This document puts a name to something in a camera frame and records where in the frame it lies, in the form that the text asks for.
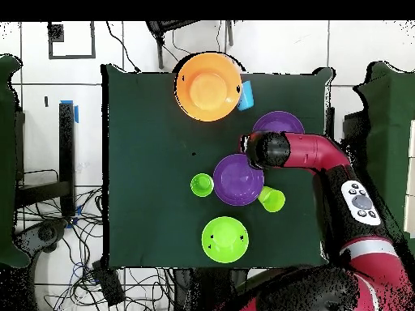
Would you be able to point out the purple bowl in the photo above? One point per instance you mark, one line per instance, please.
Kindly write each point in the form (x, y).
(278, 123)
(235, 181)

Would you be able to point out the blue cup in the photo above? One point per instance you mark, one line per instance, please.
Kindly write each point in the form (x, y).
(246, 97)

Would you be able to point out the green cup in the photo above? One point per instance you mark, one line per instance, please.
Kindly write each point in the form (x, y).
(202, 185)

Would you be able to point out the yellow-green cup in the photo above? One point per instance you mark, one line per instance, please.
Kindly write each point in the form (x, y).
(273, 200)

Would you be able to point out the orange bowl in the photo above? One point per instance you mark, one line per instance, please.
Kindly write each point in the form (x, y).
(209, 87)

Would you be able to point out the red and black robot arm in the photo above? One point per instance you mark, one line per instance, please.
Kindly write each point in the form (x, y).
(317, 152)

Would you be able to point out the green bowl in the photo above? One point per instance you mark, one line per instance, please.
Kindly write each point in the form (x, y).
(225, 239)

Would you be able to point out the dark green table cloth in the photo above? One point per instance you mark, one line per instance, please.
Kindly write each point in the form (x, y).
(146, 233)

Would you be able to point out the green cloth covered table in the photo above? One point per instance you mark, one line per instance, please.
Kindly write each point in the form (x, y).
(392, 129)
(6, 162)

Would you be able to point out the white box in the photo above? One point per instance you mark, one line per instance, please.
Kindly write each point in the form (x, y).
(411, 178)

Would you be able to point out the black power adapter box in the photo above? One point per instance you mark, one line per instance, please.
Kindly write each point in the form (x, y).
(108, 285)

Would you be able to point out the black camera tripod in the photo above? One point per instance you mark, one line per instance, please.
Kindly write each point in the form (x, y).
(160, 48)

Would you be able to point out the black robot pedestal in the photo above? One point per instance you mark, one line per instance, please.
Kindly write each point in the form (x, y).
(210, 288)

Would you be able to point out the grey pedestal foot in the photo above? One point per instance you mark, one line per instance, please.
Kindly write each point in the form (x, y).
(47, 233)

